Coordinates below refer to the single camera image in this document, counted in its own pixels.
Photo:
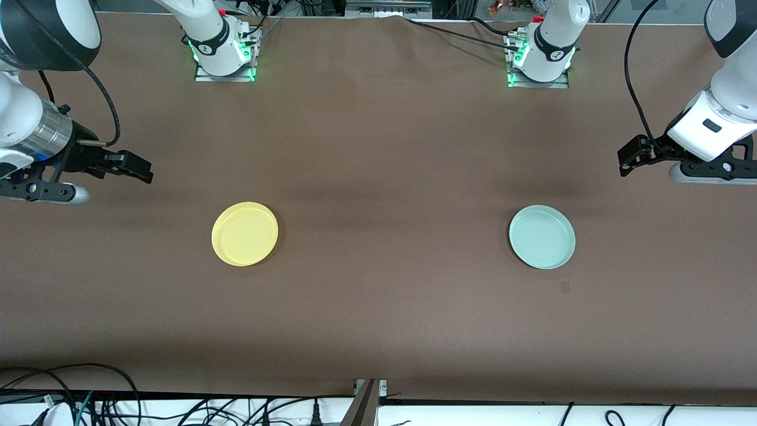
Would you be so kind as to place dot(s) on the brown table cover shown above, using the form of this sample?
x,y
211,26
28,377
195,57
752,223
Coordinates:
x,y
378,307

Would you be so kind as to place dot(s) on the orange background object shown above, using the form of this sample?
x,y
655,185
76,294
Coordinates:
x,y
502,7

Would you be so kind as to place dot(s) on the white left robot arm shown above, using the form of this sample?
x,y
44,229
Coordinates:
x,y
721,118

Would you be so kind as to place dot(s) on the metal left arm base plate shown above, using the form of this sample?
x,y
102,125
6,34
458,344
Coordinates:
x,y
562,85

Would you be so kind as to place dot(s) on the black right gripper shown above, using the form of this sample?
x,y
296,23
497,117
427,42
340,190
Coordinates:
x,y
81,158

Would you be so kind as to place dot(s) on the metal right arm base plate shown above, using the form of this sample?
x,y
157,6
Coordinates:
x,y
204,76

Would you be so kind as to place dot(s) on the pale green plate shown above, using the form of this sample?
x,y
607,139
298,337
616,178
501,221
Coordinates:
x,y
542,236

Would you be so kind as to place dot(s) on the yellow plate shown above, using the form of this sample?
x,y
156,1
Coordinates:
x,y
244,234

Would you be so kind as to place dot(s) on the aluminium profile beam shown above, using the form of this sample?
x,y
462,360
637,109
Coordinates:
x,y
364,408

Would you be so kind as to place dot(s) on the black power plug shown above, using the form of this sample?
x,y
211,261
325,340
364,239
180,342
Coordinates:
x,y
316,417

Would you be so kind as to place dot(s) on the metal rail with sockets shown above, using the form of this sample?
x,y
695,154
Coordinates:
x,y
384,9

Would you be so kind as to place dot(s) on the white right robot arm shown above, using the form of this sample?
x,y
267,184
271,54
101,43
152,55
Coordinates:
x,y
77,23

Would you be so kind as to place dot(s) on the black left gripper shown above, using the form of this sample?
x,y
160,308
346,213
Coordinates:
x,y
655,147

